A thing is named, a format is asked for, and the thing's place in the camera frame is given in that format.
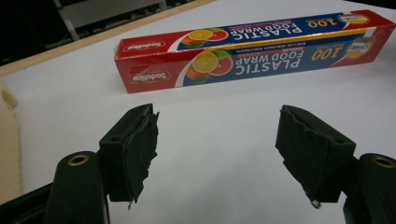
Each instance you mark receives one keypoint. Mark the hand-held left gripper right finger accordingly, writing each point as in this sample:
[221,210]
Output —
[317,155]

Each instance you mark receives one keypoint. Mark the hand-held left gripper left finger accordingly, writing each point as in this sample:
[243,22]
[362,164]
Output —
[124,152]

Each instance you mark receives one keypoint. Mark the red blue food wrap box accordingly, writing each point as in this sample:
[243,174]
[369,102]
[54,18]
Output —
[249,53]

